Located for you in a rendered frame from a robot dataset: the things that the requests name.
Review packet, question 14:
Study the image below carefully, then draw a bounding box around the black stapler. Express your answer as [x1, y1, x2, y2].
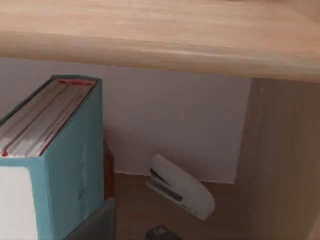
[145, 225, 183, 240]

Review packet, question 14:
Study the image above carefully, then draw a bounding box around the reddish brown book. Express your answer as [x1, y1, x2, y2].
[103, 141, 116, 201]

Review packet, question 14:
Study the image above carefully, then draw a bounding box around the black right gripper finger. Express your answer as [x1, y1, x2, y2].
[63, 196, 116, 240]

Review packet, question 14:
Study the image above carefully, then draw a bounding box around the white stapler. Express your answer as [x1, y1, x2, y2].
[145, 153, 217, 221]

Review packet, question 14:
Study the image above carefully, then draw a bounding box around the teal book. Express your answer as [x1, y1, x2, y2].
[0, 74, 105, 240]

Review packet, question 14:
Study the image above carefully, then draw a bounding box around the wooden open shelf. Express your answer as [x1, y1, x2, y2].
[0, 0, 320, 240]

